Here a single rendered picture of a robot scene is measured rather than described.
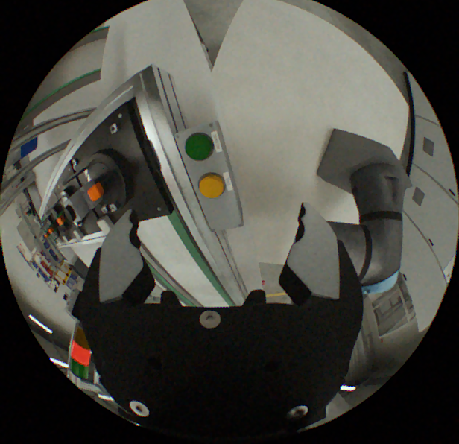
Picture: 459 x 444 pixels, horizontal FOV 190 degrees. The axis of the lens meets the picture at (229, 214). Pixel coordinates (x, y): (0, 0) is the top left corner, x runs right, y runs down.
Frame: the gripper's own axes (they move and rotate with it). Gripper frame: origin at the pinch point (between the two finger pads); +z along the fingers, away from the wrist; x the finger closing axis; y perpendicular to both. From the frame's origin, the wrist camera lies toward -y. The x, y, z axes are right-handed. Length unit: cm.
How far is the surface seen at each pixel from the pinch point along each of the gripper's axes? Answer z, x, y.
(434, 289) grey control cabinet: -78, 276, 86
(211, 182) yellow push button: 12.4, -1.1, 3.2
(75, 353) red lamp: -20.9, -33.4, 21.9
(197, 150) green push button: 12.3, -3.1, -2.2
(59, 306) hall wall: -40, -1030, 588
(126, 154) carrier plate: 13.5, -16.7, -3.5
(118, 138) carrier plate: 13.4, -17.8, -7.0
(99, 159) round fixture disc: 12.1, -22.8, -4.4
